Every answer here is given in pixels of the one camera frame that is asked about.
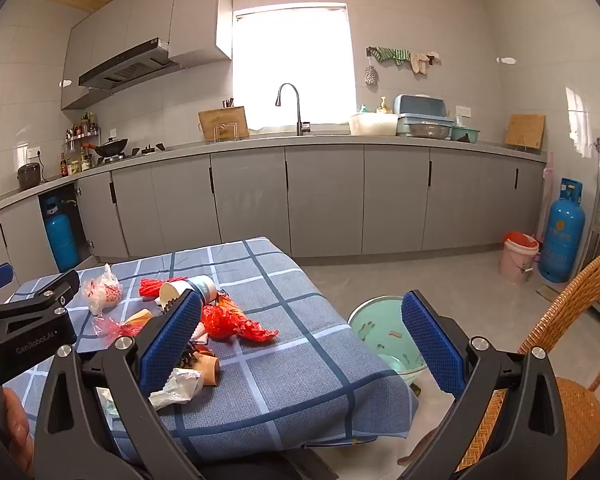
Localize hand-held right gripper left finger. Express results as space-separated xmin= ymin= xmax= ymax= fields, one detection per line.
xmin=32 ymin=289 xmax=204 ymax=480

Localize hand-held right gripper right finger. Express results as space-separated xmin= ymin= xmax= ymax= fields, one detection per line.
xmin=400 ymin=289 xmax=568 ymax=480

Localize dark pine cone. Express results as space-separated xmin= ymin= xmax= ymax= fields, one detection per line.
xmin=177 ymin=342 xmax=201 ymax=371

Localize clear plastic bag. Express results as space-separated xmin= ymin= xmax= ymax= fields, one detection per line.
xmin=149 ymin=367 xmax=204 ymax=411

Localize white paper cup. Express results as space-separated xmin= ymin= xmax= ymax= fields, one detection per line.
xmin=158 ymin=280 xmax=196 ymax=312

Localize red plastic bag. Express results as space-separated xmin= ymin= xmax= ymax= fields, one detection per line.
xmin=201 ymin=295 xmax=280 ymax=343

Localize mint green waste bin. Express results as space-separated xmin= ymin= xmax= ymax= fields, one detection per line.
xmin=347 ymin=296 xmax=431 ymax=386

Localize person's left hand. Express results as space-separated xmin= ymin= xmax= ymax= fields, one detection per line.
xmin=2 ymin=387 xmax=36 ymax=476

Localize brown paper cup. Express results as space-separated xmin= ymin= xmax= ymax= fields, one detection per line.
xmin=192 ymin=345 xmax=221 ymax=386

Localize clear bag with red print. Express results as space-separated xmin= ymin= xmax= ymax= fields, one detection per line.
xmin=81 ymin=263 xmax=123 ymax=316

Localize blue gas cylinder under counter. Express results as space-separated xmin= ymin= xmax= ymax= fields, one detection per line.
xmin=43 ymin=197 xmax=81 ymax=272

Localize red clear wrapper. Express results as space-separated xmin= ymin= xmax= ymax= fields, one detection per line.
xmin=92 ymin=316 xmax=146 ymax=343

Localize red mesh net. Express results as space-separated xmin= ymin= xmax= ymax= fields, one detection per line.
xmin=139 ymin=276 xmax=188 ymax=303

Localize white cup with grey band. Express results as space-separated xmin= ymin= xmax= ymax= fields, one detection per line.
xmin=190 ymin=275 xmax=221 ymax=306

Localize dark rice cooker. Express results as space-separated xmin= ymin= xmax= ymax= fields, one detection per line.
xmin=17 ymin=162 xmax=43 ymax=192

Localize blue plaid tablecloth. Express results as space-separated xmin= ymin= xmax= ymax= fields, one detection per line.
xmin=2 ymin=236 xmax=421 ymax=466

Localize pink bucket with red lid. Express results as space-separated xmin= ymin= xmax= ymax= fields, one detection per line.
xmin=499 ymin=231 xmax=540 ymax=285

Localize black wok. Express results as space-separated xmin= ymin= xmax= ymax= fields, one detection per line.
xmin=81 ymin=136 xmax=130 ymax=158

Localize spice rack with bottles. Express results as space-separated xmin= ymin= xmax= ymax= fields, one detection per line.
xmin=64 ymin=112 xmax=102 ymax=153

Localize wicker chair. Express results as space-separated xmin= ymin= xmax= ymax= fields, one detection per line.
xmin=450 ymin=242 xmax=600 ymax=480

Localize gas stove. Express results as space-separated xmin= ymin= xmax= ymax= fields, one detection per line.
xmin=97 ymin=142 xmax=167 ymax=165

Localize large blue gas cylinder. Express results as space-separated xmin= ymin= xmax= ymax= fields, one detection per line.
xmin=539 ymin=177 xmax=587 ymax=283

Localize grey kitchen counter cabinets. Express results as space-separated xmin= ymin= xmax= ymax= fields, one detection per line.
xmin=0 ymin=132 xmax=548 ymax=286

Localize metal bowl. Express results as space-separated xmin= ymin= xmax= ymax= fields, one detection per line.
xmin=407 ymin=122 xmax=452 ymax=140

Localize wooden cutting board in rack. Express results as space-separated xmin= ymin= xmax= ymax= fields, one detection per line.
xmin=198 ymin=106 xmax=251 ymax=142

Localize white plastic basin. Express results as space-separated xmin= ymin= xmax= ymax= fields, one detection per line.
xmin=349 ymin=112 xmax=399 ymax=137

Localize plain wooden cutting board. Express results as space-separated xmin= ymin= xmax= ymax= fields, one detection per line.
xmin=505 ymin=114 xmax=547 ymax=151

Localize range hood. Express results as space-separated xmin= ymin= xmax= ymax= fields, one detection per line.
xmin=77 ymin=37 xmax=181 ymax=93

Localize blue dish drainer box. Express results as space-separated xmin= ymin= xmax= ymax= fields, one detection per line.
xmin=393 ymin=94 xmax=456 ymax=140

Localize dark gooseneck faucet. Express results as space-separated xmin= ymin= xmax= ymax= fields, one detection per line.
xmin=275 ymin=83 xmax=312 ymax=137

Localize beige rubber gloves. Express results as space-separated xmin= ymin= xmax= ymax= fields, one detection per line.
xmin=411 ymin=51 xmax=442 ymax=77

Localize green striped cloth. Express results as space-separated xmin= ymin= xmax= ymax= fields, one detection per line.
xmin=369 ymin=46 xmax=412 ymax=67

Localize bright window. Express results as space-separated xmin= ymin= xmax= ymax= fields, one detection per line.
xmin=231 ymin=5 xmax=357 ymax=131

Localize grey upper cabinets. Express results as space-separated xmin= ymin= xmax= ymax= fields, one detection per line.
xmin=60 ymin=0 xmax=237 ymax=111

